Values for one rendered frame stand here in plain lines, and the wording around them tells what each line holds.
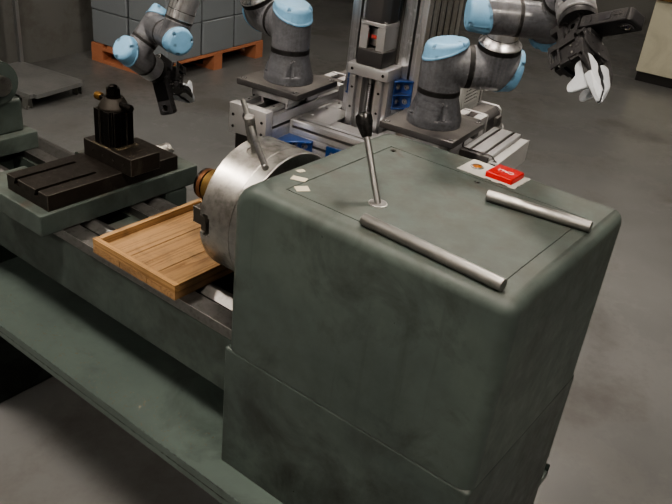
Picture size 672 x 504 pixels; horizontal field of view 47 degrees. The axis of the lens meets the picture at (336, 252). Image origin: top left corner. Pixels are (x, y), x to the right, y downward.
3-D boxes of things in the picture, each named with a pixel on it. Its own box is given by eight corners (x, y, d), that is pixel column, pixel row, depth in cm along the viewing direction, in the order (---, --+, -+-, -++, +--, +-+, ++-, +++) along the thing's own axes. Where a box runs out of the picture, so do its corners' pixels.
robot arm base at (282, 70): (282, 68, 243) (284, 37, 238) (322, 80, 236) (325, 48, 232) (253, 77, 231) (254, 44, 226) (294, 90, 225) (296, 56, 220)
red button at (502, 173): (522, 181, 159) (525, 172, 158) (509, 189, 155) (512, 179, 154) (497, 172, 162) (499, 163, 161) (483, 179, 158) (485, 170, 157)
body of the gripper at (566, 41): (574, 90, 144) (567, 43, 150) (615, 66, 139) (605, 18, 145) (549, 71, 140) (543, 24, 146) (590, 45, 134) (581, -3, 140)
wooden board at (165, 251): (279, 249, 202) (280, 236, 200) (174, 300, 176) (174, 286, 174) (200, 210, 217) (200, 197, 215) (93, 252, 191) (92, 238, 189)
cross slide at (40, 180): (177, 169, 225) (177, 155, 223) (48, 212, 194) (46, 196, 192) (137, 150, 234) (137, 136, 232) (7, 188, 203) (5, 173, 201)
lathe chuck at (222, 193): (327, 232, 191) (317, 123, 170) (240, 306, 173) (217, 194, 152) (300, 219, 195) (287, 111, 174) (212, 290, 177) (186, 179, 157)
